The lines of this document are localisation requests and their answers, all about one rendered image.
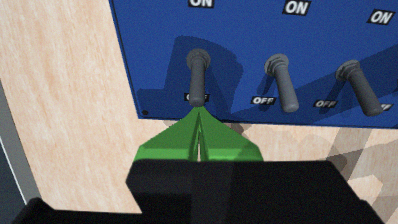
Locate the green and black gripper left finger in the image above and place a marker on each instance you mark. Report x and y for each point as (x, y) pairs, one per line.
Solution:
(175, 142)

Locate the blue switch panel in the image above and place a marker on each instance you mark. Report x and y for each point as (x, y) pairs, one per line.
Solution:
(252, 59)

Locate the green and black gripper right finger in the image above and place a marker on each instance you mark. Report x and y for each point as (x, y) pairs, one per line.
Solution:
(221, 143)

